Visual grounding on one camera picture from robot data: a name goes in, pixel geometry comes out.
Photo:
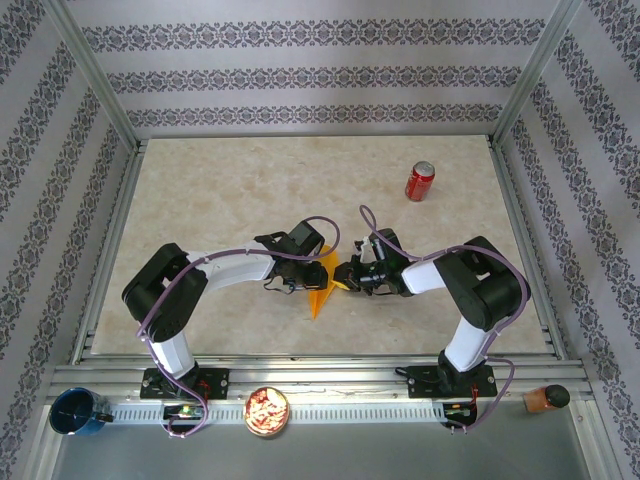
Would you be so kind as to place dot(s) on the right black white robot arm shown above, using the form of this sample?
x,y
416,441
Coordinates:
x,y
480,290

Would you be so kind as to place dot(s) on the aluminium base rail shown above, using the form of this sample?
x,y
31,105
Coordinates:
x,y
320,377

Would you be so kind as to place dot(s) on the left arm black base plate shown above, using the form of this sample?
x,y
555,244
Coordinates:
x,y
215,382

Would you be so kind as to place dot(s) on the aluminium side rail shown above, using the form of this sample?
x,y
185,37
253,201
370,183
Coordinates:
x,y
512,200
125,200

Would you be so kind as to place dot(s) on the blue mug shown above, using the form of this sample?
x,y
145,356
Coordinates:
x,y
75,412

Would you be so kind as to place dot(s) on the aluminium frame post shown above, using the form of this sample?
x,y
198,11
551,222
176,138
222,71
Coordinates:
x,y
532,75
95,75

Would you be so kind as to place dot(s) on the orange cloth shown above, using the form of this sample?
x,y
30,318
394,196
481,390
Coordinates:
x,y
322,297

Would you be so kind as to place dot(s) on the round bowl of red food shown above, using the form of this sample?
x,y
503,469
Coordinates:
x,y
266,412

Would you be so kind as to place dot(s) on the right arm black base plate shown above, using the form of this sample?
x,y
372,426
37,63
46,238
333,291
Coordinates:
x,y
422,382

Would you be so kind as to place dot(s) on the red soda can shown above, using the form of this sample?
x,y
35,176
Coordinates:
x,y
419,185

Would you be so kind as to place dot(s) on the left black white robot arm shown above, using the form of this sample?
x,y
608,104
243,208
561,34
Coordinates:
x,y
165,295

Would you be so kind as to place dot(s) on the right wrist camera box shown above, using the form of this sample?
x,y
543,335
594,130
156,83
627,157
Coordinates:
x,y
366,250

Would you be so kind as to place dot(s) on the small circuit board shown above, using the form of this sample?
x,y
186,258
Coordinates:
x,y
182,411
457,411

